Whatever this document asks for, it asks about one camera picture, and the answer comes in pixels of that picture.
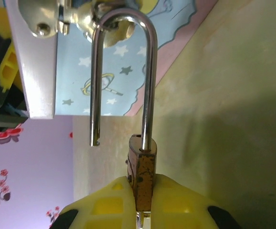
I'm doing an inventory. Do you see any brass padlock with steel shackle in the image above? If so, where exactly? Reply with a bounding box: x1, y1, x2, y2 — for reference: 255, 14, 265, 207
89, 8, 158, 213

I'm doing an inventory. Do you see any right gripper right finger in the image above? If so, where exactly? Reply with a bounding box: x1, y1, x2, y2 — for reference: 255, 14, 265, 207
151, 173, 242, 229

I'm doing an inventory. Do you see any silver metal hasp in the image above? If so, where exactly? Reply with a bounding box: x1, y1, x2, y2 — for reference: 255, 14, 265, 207
17, 0, 138, 48

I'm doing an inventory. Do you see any cartoon print gift box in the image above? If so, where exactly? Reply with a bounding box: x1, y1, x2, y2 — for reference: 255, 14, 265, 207
5, 0, 221, 120

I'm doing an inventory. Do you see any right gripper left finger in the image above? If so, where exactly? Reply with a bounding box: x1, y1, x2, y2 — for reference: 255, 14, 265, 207
49, 177, 138, 229

